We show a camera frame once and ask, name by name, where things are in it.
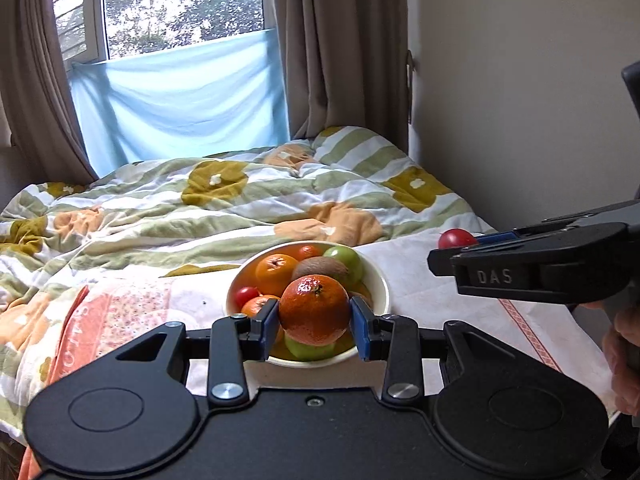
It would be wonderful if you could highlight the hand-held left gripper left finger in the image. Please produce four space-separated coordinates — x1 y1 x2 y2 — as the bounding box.
116 297 281 408

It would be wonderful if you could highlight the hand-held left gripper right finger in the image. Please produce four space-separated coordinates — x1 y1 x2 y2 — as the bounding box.
349 296 506 402

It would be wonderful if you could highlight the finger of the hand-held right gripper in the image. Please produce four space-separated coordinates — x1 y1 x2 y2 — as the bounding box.
427 222 628 277
477 200 640 246

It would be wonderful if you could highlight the red cherry tomato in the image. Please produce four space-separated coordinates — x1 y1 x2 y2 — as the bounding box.
438 228 479 251
234 286 262 311

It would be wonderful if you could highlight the reddish mandarin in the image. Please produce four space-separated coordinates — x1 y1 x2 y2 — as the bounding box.
278 274 351 347

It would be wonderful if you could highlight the cream ceramic bowl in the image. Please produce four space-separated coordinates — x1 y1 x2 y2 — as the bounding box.
223 242 391 370

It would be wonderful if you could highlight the brown kiwi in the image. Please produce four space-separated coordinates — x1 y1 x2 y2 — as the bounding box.
291 256 351 286

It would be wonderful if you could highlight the person's right hand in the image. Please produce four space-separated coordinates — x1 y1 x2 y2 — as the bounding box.
585 302 640 416

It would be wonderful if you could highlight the small orange mandarin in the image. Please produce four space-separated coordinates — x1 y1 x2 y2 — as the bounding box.
241 295 272 319

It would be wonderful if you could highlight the green apple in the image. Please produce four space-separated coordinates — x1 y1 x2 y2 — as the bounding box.
322 245 363 286
284 332 337 361

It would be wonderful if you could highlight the white pink-bordered cloth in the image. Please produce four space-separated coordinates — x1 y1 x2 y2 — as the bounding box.
22 230 618 480

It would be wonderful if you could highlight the floral striped quilt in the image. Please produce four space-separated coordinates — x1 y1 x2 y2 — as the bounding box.
0 126 493 436

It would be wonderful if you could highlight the light blue cloth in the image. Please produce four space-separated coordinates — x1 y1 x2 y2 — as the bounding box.
70 29 292 178

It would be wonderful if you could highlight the beige curtain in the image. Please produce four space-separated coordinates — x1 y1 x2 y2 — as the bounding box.
262 0 413 161
0 0 101 183

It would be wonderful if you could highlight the window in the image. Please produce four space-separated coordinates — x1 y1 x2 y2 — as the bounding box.
50 0 266 61

